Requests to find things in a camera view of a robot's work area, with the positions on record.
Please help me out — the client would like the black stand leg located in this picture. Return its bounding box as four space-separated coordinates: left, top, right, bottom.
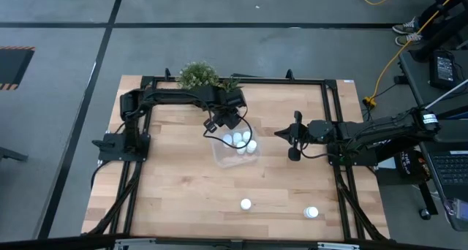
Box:
0 146 29 164

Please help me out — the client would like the dark desk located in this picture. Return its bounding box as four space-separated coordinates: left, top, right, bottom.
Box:
397 48 468 232

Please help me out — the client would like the black metal table frame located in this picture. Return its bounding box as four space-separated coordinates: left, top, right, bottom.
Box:
80 67 391 243

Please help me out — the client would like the silver metal bracket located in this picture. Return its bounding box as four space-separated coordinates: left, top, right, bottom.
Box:
317 241 361 250
113 238 157 250

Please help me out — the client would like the potted succulent arrangement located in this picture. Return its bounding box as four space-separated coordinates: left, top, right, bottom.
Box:
218 75 244 94

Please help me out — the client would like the clear plastic basket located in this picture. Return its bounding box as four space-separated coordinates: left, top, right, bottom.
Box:
209 126 263 170

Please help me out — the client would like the black bag with white text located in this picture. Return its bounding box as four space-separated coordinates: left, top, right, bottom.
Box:
393 149 433 186

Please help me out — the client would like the bushy green potted plant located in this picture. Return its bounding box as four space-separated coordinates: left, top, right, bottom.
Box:
178 61 220 90

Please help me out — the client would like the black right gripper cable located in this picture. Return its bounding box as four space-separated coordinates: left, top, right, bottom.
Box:
298 143 332 162

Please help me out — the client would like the black device with label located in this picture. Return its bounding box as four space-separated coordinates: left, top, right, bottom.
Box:
429 49 458 91

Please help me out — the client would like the black mat with hazard stripes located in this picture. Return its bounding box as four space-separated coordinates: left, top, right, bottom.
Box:
0 45 37 91

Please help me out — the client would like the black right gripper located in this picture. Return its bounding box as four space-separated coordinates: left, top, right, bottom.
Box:
273 110 314 162

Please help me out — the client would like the black desk frame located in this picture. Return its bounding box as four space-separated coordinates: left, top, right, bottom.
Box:
409 8 468 64

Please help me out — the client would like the white hanging cable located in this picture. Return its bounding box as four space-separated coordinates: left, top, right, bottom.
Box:
425 80 468 110

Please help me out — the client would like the person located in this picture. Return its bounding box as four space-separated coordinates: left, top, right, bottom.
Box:
416 0 468 37

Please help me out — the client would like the black desk leg with caster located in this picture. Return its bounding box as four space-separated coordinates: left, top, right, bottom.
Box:
416 182 439 221

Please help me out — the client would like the person's shoe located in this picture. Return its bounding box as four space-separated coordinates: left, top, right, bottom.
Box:
394 32 422 48
391 16 420 35

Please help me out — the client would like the black rig crossbeam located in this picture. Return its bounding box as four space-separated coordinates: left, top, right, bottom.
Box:
0 234 468 250

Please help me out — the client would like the black laptop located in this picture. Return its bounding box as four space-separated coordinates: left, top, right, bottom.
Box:
426 147 468 203

